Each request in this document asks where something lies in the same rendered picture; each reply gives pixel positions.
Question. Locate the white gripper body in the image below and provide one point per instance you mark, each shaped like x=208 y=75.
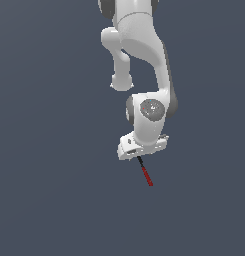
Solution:
x=140 y=149

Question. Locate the red and black stick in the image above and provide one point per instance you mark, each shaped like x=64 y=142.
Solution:
x=146 y=173

